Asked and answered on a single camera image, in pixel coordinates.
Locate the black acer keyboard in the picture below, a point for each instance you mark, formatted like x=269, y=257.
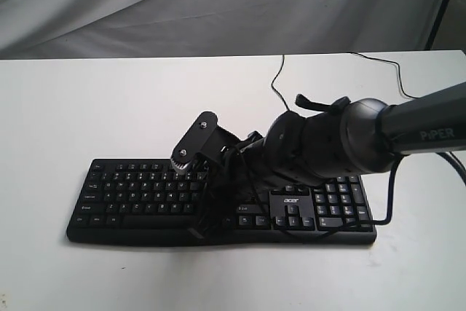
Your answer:
x=144, y=202

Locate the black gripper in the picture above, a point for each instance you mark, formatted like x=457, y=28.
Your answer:
x=231, y=180

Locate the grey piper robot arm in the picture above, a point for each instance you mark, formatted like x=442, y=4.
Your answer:
x=345, y=138

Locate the black tripod stand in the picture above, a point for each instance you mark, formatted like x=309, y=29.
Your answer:
x=436, y=25

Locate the grey backdrop cloth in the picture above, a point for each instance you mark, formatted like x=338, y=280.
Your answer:
x=46, y=29

